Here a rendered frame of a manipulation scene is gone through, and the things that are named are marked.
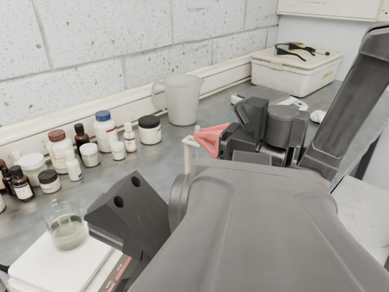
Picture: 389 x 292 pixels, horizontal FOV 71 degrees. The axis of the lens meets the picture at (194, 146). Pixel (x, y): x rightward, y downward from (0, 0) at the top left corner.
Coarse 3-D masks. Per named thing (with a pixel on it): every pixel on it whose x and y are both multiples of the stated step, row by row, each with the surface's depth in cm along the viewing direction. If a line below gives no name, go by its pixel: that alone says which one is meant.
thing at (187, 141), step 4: (188, 136) 64; (192, 136) 64; (184, 140) 62; (188, 140) 62; (204, 140) 62; (184, 144) 63; (188, 144) 63; (192, 144) 61; (196, 144) 60; (184, 148) 64; (188, 148) 63; (184, 152) 65; (188, 152) 64; (188, 156) 65; (188, 160) 65; (188, 164) 66; (188, 168) 66; (188, 172) 67
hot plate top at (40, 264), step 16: (48, 240) 43; (96, 240) 43; (32, 256) 40; (48, 256) 40; (64, 256) 40; (80, 256) 40; (96, 256) 40; (16, 272) 38; (32, 272) 38; (48, 272) 38; (64, 272) 38; (80, 272) 38; (48, 288) 36; (64, 288) 36; (80, 288) 36
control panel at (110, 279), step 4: (124, 256) 43; (128, 256) 43; (120, 260) 42; (124, 260) 43; (116, 264) 42; (120, 264) 42; (116, 268) 41; (120, 268) 42; (112, 272) 41; (116, 272) 41; (108, 276) 40; (112, 276) 40; (108, 280) 40; (112, 280) 40; (116, 280) 40; (104, 284) 39; (108, 284) 39; (100, 288) 39; (104, 288) 39; (108, 288) 39
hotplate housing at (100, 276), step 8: (112, 256) 43; (120, 256) 43; (104, 264) 41; (112, 264) 42; (96, 272) 40; (104, 272) 40; (8, 280) 40; (16, 280) 39; (96, 280) 39; (104, 280) 39; (16, 288) 39; (24, 288) 38; (32, 288) 38; (88, 288) 38; (96, 288) 38
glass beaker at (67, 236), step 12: (48, 204) 40; (60, 204) 42; (72, 204) 42; (48, 216) 40; (72, 216) 38; (48, 228) 38; (60, 228) 38; (72, 228) 39; (84, 228) 42; (60, 240) 39; (72, 240) 40; (84, 240) 42; (60, 252) 40
